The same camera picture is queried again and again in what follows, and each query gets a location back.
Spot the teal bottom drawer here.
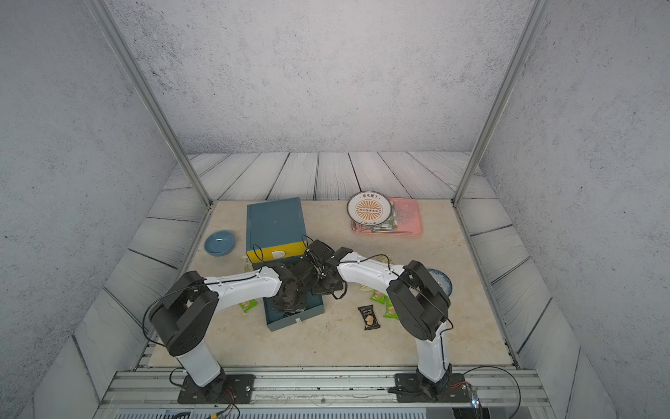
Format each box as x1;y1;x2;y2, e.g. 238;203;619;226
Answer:
263;292;325;332

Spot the green cookie packet one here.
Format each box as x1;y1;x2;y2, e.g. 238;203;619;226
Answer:
239;300;258;313

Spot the yellow drawer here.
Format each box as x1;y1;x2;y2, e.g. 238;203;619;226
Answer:
246;242;306;264

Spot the green cookie packet two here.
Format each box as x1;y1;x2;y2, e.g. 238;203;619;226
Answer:
370;291;387;305

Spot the black cookie packet one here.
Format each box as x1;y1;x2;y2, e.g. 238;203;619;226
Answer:
358;305;380;331

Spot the green cookie packet three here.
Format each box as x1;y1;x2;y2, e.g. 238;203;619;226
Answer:
384;298;399;319

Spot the teal drawer cabinet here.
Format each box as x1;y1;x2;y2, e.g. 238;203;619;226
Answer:
246;197;306;269

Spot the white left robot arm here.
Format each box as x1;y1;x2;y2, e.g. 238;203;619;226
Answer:
144;262;318;389

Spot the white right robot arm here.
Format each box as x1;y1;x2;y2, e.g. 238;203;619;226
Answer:
305;240;454;385

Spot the white orange patterned plate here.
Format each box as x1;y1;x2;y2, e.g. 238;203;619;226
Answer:
347;190;392;226

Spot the small blue round plate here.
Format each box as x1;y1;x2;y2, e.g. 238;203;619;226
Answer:
203;230;237;257

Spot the pink plastic tray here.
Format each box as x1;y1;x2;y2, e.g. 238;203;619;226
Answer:
350;197;422;237

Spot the blue white ceramic bowl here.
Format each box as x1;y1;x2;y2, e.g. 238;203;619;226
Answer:
429;269;453;297

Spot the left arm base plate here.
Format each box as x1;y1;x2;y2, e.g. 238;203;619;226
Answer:
177;373;256;405

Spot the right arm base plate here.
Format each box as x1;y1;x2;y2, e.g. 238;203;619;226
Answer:
388;371;472;403

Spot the aluminium mounting rail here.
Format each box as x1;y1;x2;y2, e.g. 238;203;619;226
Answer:
95;366;555;418

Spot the right metal frame post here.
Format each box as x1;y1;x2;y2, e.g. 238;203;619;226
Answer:
452;0;551;209

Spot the metal frame post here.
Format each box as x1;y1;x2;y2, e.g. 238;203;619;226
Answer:
85;0;213;209
452;0;551;209

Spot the left metal frame post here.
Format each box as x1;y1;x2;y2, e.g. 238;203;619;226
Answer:
85;0;213;209

